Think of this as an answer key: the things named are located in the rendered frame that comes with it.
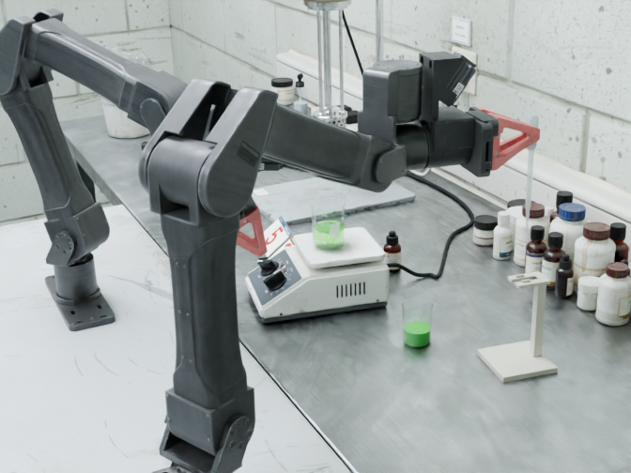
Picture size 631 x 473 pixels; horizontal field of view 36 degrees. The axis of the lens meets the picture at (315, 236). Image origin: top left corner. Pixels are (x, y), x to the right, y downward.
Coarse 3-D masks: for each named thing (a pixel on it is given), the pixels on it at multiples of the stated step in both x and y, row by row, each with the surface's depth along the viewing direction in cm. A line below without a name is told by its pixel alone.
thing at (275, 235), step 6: (276, 222) 172; (270, 228) 172; (276, 228) 171; (282, 228) 169; (264, 234) 173; (270, 234) 171; (276, 234) 169; (282, 234) 168; (270, 240) 169; (276, 240) 167; (282, 240) 166; (270, 246) 167; (276, 246) 166
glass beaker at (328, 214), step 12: (312, 204) 144; (324, 204) 148; (336, 204) 147; (312, 216) 145; (324, 216) 143; (336, 216) 143; (312, 228) 146; (324, 228) 144; (336, 228) 144; (324, 240) 145; (336, 240) 145
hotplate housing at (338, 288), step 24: (360, 264) 146; (384, 264) 145; (288, 288) 142; (312, 288) 143; (336, 288) 144; (360, 288) 145; (384, 288) 146; (264, 312) 142; (288, 312) 143; (312, 312) 145; (336, 312) 146
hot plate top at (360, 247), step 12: (348, 228) 154; (360, 228) 154; (300, 240) 150; (312, 240) 150; (348, 240) 150; (360, 240) 149; (372, 240) 149; (300, 252) 147; (312, 252) 146; (324, 252) 145; (336, 252) 145; (348, 252) 145; (360, 252) 145; (372, 252) 145; (384, 252) 145; (312, 264) 142; (324, 264) 142; (336, 264) 143; (348, 264) 143
